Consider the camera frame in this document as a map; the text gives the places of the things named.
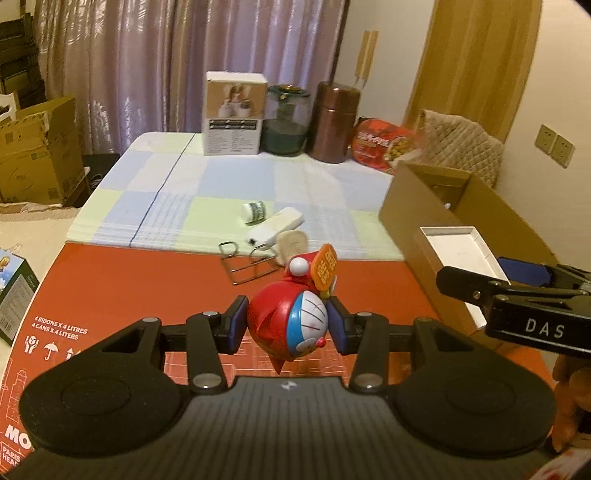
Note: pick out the mauve patterned curtain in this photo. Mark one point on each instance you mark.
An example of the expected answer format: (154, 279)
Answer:
(138, 69)

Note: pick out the brown cardboard box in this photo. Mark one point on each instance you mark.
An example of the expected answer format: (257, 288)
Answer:
(37, 157)
(406, 221)

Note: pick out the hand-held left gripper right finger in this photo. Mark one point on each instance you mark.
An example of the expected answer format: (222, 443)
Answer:
(341, 330)

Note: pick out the brown metal canister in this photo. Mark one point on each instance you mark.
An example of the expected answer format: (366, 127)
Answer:
(332, 129)

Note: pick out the wooden wall hanger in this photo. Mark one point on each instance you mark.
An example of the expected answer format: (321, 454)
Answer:
(367, 55)

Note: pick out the red printed cardboard sheet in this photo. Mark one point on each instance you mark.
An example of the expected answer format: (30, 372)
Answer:
(138, 286)

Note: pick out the colourful picture box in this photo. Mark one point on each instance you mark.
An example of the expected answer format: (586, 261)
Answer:
(18, 295)

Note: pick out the closed brown cardboard box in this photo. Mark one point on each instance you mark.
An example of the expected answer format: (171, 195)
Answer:
(37, 157)

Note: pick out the red instant food bowl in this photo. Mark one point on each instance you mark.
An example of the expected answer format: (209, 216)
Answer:
(374, 147)

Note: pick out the beige oval plug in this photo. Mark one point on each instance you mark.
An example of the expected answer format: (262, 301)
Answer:
(291, 247)

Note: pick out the small white green-striped bottle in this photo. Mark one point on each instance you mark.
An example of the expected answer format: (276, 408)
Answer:
(254, 212)

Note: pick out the white shallow box lid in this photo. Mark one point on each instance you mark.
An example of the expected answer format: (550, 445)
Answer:
(457, 247)

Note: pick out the red and blue toy figure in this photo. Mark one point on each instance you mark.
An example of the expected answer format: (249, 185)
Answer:
(277, 318)

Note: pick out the white carved chair back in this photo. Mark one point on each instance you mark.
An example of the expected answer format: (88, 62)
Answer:
(7, 104)

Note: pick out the wooden door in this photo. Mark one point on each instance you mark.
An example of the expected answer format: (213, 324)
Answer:
(471, 55)

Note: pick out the white rectangular charger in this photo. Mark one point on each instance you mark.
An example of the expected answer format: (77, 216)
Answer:
(277, 226)

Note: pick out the pastel checkered cloth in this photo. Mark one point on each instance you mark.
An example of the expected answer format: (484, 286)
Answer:
(184, 184)

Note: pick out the green glass jar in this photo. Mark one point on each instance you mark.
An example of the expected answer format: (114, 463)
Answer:
(286, 134)

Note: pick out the person's right hand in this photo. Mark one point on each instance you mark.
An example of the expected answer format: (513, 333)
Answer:
(563, 401)

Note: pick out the beige wall socket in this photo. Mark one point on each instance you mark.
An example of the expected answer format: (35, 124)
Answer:
(564, 151)
(545, 137)

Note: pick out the beige quilted cushion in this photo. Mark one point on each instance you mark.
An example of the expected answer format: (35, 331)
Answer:
(461, 143)

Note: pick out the white product box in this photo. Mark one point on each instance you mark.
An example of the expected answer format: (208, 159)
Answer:
(233, 134)

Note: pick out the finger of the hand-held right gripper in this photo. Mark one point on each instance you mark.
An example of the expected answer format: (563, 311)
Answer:
(526, 272)
(466, 281)

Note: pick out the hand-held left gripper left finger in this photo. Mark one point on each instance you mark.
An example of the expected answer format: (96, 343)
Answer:
(238, 323)

